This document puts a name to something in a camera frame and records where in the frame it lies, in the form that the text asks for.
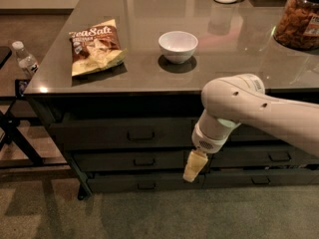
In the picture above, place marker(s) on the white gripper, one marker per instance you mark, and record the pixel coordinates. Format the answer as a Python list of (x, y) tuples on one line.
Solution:
[(204, 140)]

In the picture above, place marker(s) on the dark grey top drawer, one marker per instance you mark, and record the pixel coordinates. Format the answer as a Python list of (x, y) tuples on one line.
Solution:
[(73, 134)]

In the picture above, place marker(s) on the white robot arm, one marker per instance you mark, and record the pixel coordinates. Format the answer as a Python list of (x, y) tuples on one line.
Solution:
[(232, 101)]

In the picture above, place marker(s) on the right bottom drawer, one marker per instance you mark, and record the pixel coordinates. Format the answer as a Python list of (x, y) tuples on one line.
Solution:
[(269, 177)]

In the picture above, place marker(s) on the right middle drawer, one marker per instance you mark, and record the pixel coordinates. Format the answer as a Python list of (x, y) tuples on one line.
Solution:
[(262, 155)]

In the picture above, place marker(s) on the right top drawer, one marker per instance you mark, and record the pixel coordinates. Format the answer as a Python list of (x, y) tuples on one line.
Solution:
[(249, 133)]

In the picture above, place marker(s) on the left bottom drawer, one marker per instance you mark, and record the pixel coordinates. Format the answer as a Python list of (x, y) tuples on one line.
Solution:
[(143, 182)]

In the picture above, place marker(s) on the left middle drawer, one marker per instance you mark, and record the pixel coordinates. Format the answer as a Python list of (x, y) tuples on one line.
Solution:
[(131, 160)]

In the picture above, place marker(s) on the dark grey counter cabinet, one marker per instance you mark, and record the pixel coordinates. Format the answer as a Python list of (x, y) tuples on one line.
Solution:
[(232, 40)]

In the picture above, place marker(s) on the white ceramic bowl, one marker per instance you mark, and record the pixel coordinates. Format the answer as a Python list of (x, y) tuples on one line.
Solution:
[(177, 46)]

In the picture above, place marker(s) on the sea salt chip bag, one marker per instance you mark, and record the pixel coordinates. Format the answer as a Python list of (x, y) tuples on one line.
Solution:
[(96, 49)]

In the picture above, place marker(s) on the clear jar of nuts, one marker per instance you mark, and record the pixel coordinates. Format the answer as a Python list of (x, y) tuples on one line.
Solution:
[(298, 27)]

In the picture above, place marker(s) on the black folding side table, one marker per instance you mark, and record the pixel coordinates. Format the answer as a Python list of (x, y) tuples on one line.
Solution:
[(18, 109)]

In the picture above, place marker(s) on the clear plastic water bottle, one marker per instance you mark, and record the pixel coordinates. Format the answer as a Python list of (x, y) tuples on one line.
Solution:
[(26, 61)]

